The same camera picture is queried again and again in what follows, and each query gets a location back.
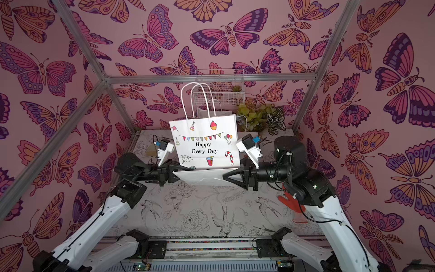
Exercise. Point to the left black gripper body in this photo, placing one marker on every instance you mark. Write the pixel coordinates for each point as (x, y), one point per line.
(163, 173)

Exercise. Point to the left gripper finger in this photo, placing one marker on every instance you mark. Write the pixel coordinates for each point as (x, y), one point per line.
(172, 178)
(175, 166)

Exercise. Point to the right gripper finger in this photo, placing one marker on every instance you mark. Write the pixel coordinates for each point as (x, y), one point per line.
(240, 184)
(236, 174)

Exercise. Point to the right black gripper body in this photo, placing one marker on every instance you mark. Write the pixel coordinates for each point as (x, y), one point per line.
(251, 174)

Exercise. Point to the white paper bag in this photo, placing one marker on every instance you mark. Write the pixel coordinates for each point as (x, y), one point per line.
(242, 126)
(212, 108)
(207, 144)

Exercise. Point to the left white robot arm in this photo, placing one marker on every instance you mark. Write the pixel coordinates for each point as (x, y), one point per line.
(102, 217)

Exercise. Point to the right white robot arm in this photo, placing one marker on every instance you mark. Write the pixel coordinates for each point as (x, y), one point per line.
(317, 201)

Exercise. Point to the green potted plant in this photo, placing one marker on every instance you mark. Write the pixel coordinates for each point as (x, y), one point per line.
(264, 118)

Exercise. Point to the red rubber glove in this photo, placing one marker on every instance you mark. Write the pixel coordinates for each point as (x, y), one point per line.
(292, 209)

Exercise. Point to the small succulent in basket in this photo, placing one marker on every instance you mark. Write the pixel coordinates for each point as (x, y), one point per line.
(236, 88)

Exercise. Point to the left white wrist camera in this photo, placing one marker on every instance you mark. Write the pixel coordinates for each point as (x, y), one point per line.
(164, 148)

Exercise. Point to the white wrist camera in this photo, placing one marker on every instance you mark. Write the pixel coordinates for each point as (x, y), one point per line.
(164, 148)
(250, 145)

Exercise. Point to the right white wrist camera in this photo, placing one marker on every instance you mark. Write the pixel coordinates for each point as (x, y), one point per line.
(250, 145)

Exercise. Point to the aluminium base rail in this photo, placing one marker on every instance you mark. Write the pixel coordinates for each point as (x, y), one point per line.
(210, 253)

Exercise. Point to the white wire wall basket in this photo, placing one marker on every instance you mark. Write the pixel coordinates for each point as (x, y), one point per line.
(220, 82)

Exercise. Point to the aluminium frame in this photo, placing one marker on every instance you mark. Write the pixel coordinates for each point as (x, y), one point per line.
(26, 177)

